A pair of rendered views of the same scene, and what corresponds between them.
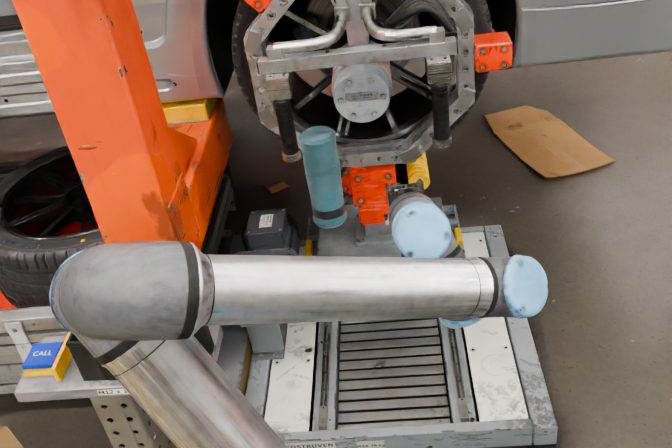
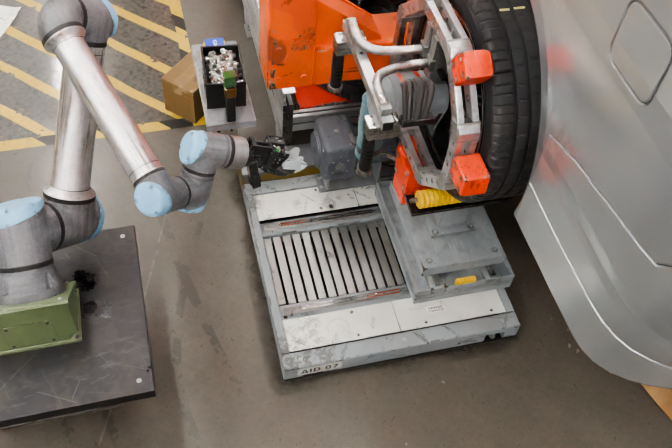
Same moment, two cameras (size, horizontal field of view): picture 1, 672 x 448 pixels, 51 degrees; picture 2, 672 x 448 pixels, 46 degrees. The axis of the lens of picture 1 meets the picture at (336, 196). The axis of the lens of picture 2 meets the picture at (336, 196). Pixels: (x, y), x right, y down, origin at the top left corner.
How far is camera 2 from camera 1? 189 cm
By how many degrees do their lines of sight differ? 49
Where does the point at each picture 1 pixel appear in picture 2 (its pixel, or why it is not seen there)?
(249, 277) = (69, 56)
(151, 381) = not seen: hidden behind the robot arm
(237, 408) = (75, 101)
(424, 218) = (190, 141)
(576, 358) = (376, 398)
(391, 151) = (414, 161)
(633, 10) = (570, 278)
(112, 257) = (53, 3)
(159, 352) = not seen: hidden behind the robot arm
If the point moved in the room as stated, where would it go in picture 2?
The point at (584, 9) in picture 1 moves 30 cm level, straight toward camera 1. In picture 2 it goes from (551, 234) to (431, 225)
